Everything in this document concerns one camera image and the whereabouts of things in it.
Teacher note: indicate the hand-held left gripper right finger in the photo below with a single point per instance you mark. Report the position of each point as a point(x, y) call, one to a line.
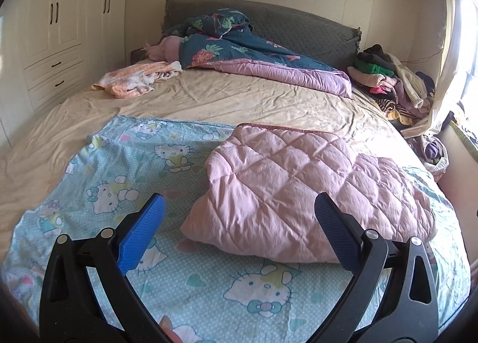
point(336, 229)

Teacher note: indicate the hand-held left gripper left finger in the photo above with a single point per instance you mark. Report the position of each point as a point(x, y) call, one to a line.
point(143, 229)

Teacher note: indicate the pink quilted jacket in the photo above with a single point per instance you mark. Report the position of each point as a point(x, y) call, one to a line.
point(280, 178)

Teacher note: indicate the basket of clothes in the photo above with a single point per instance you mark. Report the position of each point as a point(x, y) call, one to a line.
point(433, 152)

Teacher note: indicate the pile of mixed clothes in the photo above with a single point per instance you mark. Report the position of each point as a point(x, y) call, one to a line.
point(388, 81)

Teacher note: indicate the cartoon cat printed blanket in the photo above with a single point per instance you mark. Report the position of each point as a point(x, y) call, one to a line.
point(130, 163)

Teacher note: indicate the bed with beige sheet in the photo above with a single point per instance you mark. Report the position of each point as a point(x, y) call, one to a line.
point(261, 100)

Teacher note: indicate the orange white checked cloth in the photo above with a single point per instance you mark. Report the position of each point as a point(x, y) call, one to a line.
point(130, 79)

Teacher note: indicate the dark bedside table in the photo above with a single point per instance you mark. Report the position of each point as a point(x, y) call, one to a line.
point(136, 54)

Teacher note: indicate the pink fringed cloth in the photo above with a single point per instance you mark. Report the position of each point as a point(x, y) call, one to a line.
point(166, 48)

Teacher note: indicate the teal floral pink comforter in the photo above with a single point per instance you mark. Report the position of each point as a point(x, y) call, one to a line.
point(231, 48)

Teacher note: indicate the grey quilted headboard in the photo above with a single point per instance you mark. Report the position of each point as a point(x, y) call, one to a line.
point(298, 21)

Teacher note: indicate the white wardrobe with drawers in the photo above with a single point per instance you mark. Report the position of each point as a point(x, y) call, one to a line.
point(56, 29)

